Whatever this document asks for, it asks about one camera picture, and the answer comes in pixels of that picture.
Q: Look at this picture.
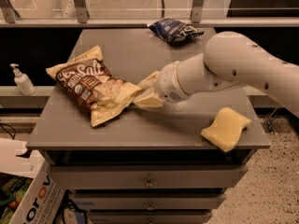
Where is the grey drawer cabinet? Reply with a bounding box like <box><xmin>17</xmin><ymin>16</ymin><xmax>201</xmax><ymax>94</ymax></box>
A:
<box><xmin>25</xmin><ymin>27</ymin><xmax>271</xmax><ymax>224</ymax></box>

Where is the middle drawer knob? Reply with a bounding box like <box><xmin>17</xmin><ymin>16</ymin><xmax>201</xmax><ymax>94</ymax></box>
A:
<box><xmin>146</xmin><ymin>203</ymin><xmax>154</xmax><ymax>211</ymax></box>

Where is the black cable on floor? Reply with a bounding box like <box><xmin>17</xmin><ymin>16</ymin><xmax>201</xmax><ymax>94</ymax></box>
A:
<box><xmin>0</xmin><ymin>122</ymin><xmax>17</xmax><ymax>140</ymax></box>

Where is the drawer knob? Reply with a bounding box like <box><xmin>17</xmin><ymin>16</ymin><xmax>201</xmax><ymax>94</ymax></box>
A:
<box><xmin>144</xmin><ymin>178</ymin><xmax>154</xmax><ymax>189</ymax></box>
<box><xmin>146</xmin><ymin>203</ymin><xmax>154</xmax><ymax>211</ymax></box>

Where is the blue chip bag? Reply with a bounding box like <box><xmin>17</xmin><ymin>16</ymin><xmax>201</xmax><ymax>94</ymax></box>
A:
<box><xmin>148</xmin><ymin>19</ymin><xmax>204</xmax><ymax>45</ymax></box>

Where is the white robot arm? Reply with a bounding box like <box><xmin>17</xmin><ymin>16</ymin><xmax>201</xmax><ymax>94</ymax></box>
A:
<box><xmin>134</xmin><ymin>32</ymin><xmax>299</xmax><ymax>116</ymax></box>

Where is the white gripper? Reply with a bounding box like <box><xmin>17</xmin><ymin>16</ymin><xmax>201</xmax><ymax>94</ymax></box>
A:
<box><xmin>133</xmin><ymin>61</ymin><xmax>190</xmax><ymax>107</ymax></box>

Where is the white pump bottle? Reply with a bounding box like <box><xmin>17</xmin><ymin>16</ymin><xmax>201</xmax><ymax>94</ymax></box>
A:
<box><xmin>10</xmin><ymin>63</ymin><xmax>36</xmax><ymax>95</ymax></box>

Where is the white cardboard box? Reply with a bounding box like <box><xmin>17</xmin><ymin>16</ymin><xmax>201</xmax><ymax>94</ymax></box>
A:
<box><xmin>0</xmin><ymin>138</ymin><xmax>64</xmax><ymax>224</ymax></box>

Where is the yellow sponge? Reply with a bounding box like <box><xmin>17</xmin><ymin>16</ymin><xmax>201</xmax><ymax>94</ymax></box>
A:
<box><xmin>201</xmin><ymin>107</ymin><xmax>251</xmax><ymax>152</ymax></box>

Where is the brown sea salt chip bag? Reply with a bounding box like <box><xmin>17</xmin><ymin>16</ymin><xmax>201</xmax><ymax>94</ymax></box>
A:
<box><xmin>46</xmin><ymin>46</ymin><xmax>142</xmax><ymax>127</ymax></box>

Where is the top drawer knob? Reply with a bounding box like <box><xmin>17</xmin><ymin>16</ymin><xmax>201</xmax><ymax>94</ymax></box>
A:
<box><xmin>144</xmin><ymin>178</ymin><xmax>154</xmax><ymax>189</ymax></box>

